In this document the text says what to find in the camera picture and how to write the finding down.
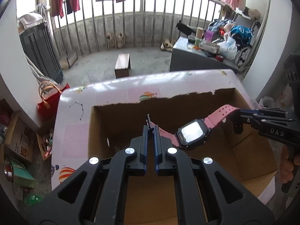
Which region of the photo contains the small wooden stool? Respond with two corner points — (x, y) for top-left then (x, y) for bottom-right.
(114, 53), (131, 79)

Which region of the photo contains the small cardboard tray box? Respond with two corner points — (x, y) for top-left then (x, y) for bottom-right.
(36, 128), (54, 161)

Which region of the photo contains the metal balcony railing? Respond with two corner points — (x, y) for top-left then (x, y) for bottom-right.
(37, 0), (226, 55)

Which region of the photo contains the red tote bag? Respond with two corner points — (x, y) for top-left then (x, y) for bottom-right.
(37, 81), (70, 121)

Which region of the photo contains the large brown cardboard box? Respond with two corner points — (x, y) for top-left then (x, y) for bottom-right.
(88, 89), (277, 224)

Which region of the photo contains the green metallic bucket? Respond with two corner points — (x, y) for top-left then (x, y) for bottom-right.
(4, 157), (35, 188)

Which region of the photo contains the white plastic bag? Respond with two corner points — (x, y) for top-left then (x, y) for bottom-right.
(217, 37), (238, 60)

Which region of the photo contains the open cardboard box with clothes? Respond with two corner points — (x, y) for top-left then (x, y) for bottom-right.
(1, 99), (37, 163)

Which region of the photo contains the pink strap digital watch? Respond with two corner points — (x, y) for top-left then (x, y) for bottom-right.
(150, 104), (240, 150)

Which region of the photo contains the dark side table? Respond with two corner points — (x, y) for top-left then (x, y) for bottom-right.
(169, 37), (238, 74)

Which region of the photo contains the right hand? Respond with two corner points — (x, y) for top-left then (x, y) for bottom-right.
(279, 145), (300, 183)

